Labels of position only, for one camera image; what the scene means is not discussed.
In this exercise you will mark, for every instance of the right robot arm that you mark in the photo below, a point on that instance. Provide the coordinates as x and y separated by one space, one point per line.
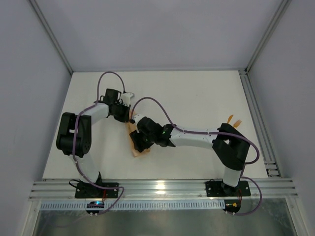
230 146

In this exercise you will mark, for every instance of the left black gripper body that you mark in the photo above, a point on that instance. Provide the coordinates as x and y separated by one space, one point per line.
123 115

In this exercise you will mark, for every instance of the aluminium front rail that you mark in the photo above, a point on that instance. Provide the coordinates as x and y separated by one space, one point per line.
163 189

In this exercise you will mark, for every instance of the aluminium corner post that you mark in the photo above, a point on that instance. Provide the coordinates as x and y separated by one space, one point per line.
272 25
48 30

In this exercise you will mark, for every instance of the right aluminium corner post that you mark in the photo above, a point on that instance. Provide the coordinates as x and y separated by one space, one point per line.
272 25

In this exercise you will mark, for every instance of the left controller board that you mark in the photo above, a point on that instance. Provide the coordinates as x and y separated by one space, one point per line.
94 208

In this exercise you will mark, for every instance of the slotted grey cable duct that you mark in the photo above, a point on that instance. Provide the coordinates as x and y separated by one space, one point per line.
136 205

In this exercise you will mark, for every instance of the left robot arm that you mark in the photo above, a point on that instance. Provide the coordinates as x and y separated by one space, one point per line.
74 137

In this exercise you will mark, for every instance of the peach satin napkin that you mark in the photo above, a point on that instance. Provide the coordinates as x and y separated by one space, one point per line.
130 128

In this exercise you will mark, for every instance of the orange plastic fork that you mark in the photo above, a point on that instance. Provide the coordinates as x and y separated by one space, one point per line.
237 123

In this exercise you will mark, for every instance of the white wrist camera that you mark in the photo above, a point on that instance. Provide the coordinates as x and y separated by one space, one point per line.
137 117
126 98

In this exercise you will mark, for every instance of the right controller board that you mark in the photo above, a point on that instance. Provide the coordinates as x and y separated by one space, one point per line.
231 207

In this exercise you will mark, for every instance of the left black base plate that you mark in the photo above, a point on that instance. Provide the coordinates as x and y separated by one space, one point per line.
88 191

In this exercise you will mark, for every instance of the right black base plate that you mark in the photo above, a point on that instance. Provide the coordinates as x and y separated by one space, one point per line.
216 188

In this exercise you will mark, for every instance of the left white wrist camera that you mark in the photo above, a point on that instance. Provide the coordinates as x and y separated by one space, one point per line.
126 98

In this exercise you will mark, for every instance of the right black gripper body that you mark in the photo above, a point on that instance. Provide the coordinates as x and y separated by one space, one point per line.
139 141

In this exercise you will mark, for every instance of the left aluminium corner post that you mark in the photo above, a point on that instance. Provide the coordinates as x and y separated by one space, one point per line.
48 30

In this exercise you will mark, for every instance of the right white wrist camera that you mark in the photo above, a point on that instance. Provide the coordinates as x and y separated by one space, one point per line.
137 117

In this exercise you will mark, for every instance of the right aluminium side rail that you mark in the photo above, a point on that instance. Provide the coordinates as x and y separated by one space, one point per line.
267 150

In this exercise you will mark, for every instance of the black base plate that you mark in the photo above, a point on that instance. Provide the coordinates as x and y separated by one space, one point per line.
88 191
216 188

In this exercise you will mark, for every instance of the controller board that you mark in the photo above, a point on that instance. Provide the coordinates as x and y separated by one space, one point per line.
231 207
94 208

